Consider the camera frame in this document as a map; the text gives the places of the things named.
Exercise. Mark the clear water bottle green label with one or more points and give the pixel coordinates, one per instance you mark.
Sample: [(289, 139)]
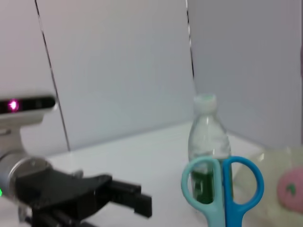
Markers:
[(208, 132)]

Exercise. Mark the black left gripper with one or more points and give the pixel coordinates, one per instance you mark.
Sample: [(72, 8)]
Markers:
[(61, 196)]

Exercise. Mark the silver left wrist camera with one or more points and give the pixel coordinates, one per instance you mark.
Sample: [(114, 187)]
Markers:
[(23, 105)]

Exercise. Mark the blue scissors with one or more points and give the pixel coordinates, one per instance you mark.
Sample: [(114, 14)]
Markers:
[(217, 208)]

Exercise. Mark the translucent green plastic bowl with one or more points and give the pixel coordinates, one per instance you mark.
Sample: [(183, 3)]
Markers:
[(272, 165)]

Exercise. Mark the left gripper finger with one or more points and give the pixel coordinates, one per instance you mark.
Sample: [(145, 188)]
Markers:
[(142, 204)]

